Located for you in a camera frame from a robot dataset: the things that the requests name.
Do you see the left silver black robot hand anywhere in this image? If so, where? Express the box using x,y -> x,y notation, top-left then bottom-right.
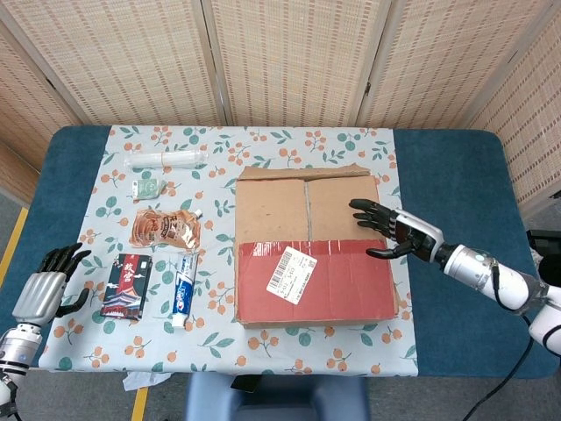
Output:
11,243 -> 92,328

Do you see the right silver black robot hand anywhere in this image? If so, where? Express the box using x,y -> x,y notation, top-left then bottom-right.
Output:
349,198 -> 444,264

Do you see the red cardboard box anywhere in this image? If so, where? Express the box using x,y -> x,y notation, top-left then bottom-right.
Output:
234,164 -> 401,330

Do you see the black red printed carton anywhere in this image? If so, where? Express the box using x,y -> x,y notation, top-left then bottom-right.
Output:
99,253 -> 153,321

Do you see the black equipment block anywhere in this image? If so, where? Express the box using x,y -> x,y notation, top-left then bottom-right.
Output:
527,229 -> 561,282

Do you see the orange spouted sauce pouch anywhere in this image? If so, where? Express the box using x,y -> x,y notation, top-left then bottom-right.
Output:
130,208 -> 205,250

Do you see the blue white toothpaste tube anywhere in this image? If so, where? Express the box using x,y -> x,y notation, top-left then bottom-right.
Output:
171,250 -> 199,329

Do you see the small green packet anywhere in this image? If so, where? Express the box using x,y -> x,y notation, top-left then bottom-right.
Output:
131,177 -> 168,201

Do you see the floral patterned tablecloth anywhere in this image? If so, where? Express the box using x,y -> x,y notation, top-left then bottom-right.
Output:
37,125 -> 420,377

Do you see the clear plastic tube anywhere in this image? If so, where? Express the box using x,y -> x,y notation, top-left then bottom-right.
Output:
123,148 -> 208,171

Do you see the bamboo folding screen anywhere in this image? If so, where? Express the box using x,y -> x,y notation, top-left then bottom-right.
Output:
0,0 -> 561,207

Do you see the blue grey chair seat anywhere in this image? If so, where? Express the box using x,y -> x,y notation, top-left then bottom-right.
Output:
187,375 -> 369,421

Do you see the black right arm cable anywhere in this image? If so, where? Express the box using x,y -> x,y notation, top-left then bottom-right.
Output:
459,315 -> 538,421

